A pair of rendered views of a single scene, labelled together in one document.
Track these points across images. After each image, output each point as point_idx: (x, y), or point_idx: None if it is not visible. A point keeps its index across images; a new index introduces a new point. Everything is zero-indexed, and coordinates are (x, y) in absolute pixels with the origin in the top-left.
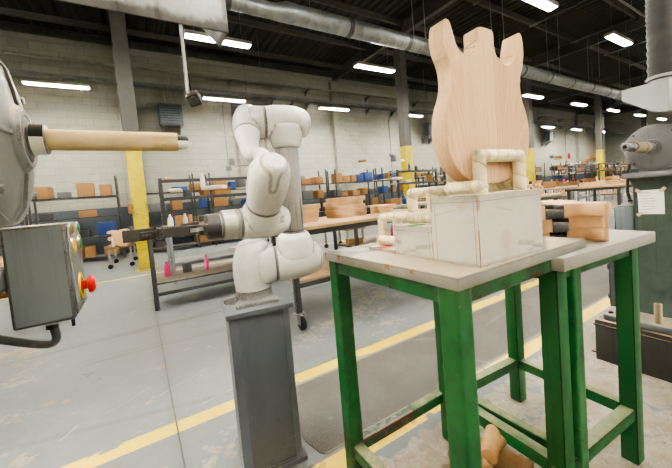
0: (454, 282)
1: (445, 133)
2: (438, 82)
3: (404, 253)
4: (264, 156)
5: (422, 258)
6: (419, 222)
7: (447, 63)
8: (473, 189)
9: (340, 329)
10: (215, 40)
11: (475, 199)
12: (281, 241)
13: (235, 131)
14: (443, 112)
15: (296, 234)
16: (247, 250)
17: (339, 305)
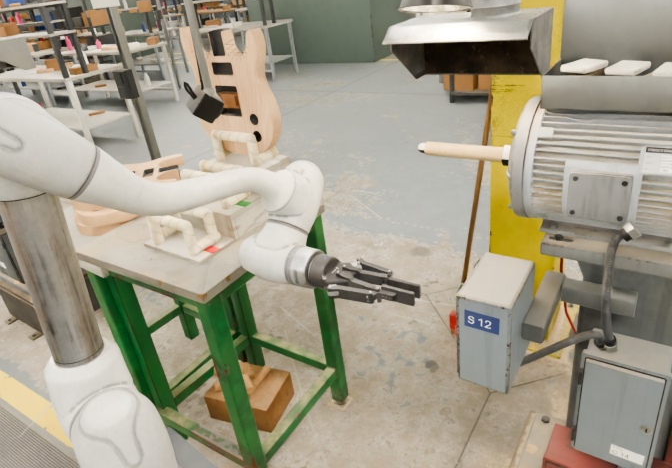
0: (323, 207)
1: (280, 117)
2: (256, 76)
3: (244, 233)
4: (314, 164)
5: (261, 225)
6: (241, 200)
7: (263, 63)
8: (277, 154)
9: (236, 360)
10: (413, 73)
11: (288, 159)
12: (112, 366)
13: (100, 168)
14: (275, 101)
15: (107, 339)
16: (149, 404)
17: (231, 335)
